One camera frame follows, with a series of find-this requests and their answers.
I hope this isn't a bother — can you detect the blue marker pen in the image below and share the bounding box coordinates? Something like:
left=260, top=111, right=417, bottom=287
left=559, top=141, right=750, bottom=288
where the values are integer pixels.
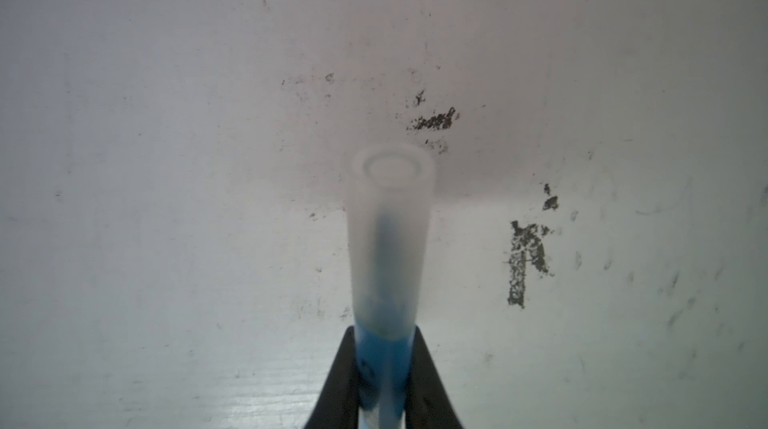
left=354, top=215, right=413, bottom=428

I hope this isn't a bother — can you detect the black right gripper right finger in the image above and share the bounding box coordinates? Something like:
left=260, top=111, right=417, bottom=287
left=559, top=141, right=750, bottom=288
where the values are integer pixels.
left=405, top=327, right=463, bottom=429

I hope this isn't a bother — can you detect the translucent pen cap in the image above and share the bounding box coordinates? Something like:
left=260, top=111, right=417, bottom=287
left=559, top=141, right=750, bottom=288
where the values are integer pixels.
left=344, top=142, right=436, bottom=340

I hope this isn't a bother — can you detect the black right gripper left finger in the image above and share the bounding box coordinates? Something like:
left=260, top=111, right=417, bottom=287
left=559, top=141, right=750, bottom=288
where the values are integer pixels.
left=304, top=326, right=359, bottom=429

